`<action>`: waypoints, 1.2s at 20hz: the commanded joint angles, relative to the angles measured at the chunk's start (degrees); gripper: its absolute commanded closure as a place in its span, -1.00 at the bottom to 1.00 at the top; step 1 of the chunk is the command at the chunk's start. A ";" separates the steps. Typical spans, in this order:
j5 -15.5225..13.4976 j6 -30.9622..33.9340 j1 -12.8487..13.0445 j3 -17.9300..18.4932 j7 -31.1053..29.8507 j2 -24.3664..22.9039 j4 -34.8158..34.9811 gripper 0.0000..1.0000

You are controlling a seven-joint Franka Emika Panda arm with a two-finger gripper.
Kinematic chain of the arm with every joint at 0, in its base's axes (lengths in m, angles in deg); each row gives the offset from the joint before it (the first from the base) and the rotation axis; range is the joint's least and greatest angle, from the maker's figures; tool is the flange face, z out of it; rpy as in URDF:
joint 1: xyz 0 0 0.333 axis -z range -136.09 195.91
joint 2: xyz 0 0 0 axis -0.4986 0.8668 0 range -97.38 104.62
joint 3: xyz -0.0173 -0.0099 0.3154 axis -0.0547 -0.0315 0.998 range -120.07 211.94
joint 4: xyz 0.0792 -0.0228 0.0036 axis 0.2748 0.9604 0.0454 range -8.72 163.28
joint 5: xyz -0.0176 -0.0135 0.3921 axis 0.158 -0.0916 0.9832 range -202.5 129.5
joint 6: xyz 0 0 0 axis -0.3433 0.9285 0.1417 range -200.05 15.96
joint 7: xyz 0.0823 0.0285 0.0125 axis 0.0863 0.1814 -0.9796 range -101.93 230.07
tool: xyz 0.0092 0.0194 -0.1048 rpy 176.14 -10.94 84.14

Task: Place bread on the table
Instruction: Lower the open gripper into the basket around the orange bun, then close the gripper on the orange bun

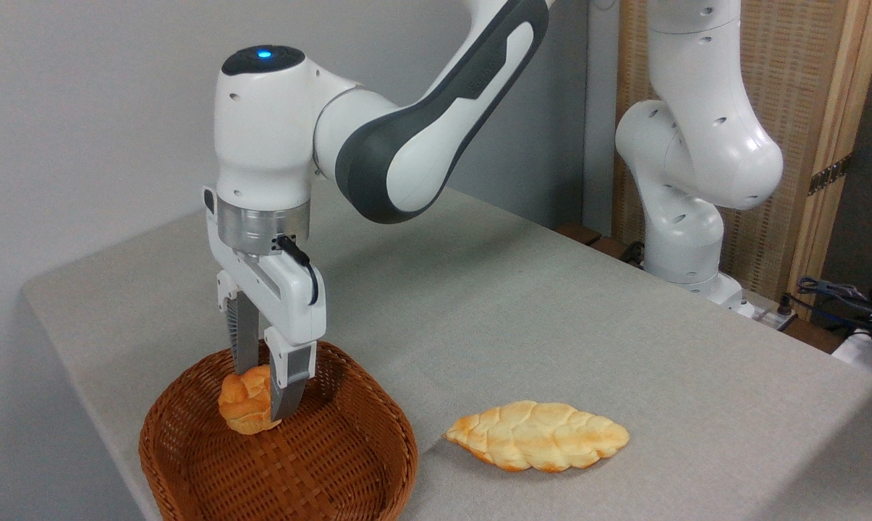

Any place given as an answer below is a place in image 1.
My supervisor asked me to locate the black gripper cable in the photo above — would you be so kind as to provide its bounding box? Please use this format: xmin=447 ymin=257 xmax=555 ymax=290
xmin=276 ymin=234 xmax=321 ymax=306

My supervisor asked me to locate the brown wicker basket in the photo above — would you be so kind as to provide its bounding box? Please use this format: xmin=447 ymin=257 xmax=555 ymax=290
xmin=138 ymin=339 xmax=420 ymax=521

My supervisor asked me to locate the brown wooden base board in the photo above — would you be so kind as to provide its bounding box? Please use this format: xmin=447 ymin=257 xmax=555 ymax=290
xmin=554 ymin=223 xmax=648 ymax=270

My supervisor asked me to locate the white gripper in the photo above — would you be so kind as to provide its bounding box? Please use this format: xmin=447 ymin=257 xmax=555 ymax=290
xmin=203 ymin=186 xmax=328 ymax=423

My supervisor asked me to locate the woven wooden folding screen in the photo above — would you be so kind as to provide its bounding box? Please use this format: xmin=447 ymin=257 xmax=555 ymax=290
xmin=612 ymin=0 xmax=872 ymax=321

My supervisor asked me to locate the long braided bread loaf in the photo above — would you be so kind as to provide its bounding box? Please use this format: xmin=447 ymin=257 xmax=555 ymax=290
xmin=443 ymin=399 xmax=632 ymax=474

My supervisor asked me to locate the bundle of dark cables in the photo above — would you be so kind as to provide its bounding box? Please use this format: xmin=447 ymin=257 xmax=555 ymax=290
xmin=782 ymin=275 xmax=872 ymax=342

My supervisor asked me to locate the small round bread roll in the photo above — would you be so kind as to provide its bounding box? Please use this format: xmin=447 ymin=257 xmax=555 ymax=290
xmin=218 ymin=364 xmax=286 ymax=436

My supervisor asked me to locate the metal screen hinge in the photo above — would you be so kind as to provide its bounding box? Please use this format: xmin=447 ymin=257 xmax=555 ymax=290
xmin=808 ymin=153 xmax=854 ymax=197

